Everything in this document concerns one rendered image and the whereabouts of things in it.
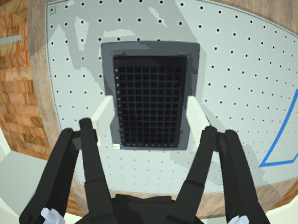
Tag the black well plate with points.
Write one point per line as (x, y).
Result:
(142, 108)

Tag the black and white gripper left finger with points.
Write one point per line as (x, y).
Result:
(49, 204)

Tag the blue tape outline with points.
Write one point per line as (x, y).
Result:
(263, 164)

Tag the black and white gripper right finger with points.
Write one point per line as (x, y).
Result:
(241, 202)

